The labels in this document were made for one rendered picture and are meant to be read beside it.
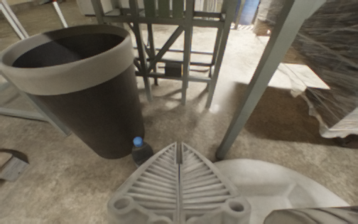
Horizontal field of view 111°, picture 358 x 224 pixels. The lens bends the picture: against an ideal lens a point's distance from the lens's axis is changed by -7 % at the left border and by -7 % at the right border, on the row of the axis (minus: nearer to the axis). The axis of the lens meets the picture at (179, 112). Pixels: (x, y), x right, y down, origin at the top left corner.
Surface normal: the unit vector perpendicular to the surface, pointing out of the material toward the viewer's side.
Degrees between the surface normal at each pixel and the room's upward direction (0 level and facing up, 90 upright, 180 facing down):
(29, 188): 0
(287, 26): 90
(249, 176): 0
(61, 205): 0
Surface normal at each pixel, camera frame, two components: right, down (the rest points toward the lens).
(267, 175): 0.02, -0.70
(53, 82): 0.22, 0.72
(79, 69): 0.57, 0.61
